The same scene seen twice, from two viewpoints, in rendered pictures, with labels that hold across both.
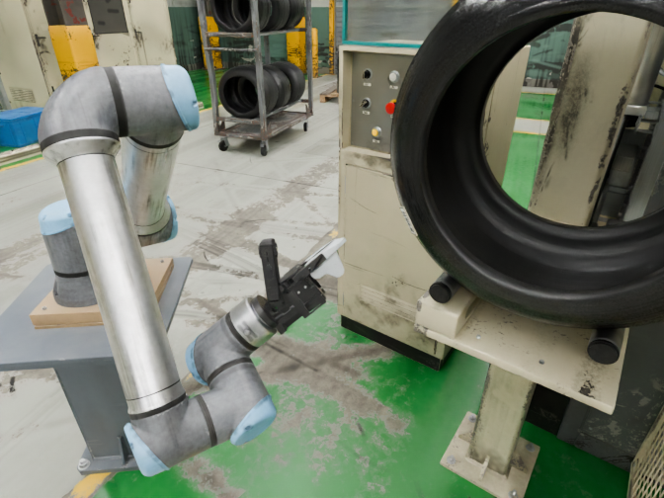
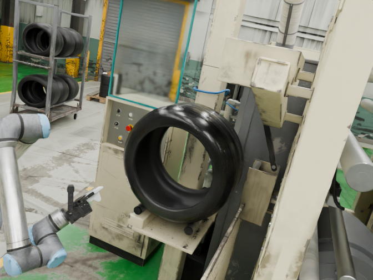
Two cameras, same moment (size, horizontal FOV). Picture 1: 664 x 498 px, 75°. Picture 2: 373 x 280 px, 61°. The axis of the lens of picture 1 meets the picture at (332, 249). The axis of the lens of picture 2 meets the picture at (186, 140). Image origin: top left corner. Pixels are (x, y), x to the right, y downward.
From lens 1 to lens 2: 82 cm
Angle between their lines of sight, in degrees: 21
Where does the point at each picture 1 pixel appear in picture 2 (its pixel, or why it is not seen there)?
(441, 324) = (137, 223)
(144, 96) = (31, 126)
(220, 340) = (45, 225)
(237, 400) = (52, 248)
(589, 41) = not seen: hidden behind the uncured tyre
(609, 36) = not seen: hidden behind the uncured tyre
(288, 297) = (76, 208)
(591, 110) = (197, 146)
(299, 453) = not seen: outside the picture
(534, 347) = (171, 233)
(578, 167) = (194, 166)
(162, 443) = (21, 260)
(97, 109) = (14, 130)
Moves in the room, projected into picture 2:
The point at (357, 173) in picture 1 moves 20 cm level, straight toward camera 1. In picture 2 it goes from (108, 156) to (107, 166)
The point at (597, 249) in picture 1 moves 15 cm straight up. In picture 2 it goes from (196, 197) to (202, 173)
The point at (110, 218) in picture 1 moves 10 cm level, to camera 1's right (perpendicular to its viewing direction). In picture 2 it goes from (13, 171) to (39, 173)
